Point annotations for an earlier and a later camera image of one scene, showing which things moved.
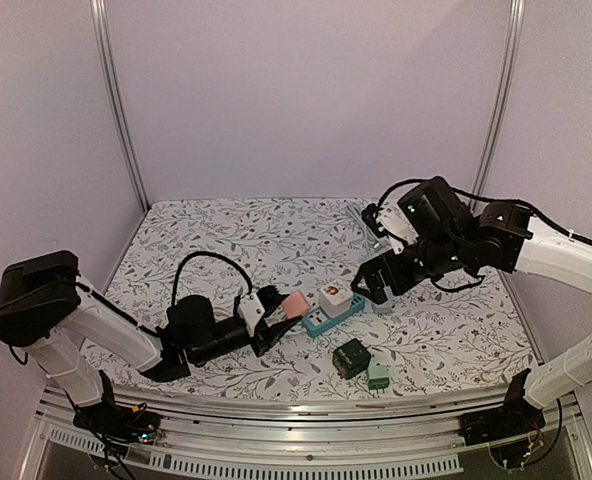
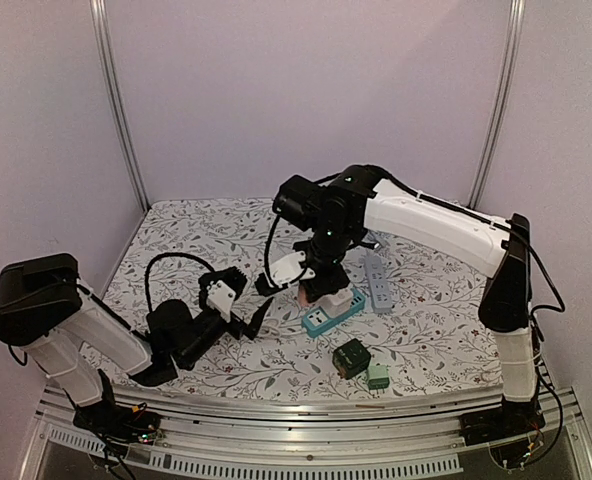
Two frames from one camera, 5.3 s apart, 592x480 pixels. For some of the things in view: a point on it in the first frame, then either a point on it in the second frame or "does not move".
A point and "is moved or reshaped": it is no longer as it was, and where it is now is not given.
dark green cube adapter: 351,359 does not move
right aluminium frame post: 501,99 does not move
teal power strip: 315,321 does not move
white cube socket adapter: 335,300 does not move
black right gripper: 396,273 → 323,286
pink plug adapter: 296,305 is moved or reshaped
